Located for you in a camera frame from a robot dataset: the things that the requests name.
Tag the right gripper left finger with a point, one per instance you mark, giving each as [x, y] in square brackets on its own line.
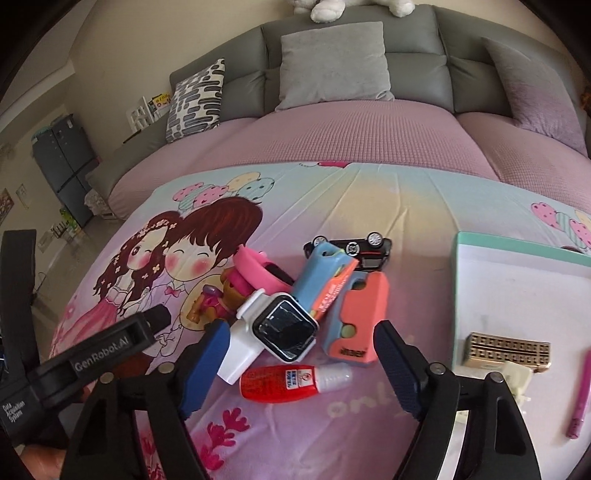
[106, 441]

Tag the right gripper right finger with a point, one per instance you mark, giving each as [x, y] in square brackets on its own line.
[497, 443]

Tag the pink translucent lighter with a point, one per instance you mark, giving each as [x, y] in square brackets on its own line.
[582, 400]

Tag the red glue bottle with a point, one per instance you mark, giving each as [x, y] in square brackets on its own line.
[288, 383]

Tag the white smartwatch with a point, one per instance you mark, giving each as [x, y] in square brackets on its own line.
[275, 323]

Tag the brown puppy toy pink helmet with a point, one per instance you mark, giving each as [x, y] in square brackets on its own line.
[218, 303]

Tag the person's hand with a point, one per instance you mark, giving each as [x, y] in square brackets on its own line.
[44, 463]

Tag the teal rimmed white tray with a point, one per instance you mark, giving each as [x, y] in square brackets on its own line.
[530, 291]

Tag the coral orange case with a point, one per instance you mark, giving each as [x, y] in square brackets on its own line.
[350, 322]

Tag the cartoon printed bed sheet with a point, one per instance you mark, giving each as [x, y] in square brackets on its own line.
[305, 259]

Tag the black toy car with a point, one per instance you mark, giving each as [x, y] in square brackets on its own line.
[372, 252]

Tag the blue eraser case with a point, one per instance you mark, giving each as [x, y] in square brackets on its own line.
[325, 274]

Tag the books on side shelf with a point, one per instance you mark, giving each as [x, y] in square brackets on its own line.
[147, 111]

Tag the black white patterned cushion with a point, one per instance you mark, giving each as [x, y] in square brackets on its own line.
[196, 103]

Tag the pink sofa seat cover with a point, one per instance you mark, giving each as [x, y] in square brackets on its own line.
[400, 132]

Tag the purple grey cushion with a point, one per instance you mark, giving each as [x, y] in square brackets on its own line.
[537, 96]

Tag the grey sofa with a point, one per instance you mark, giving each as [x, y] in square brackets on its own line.
[437, 89]

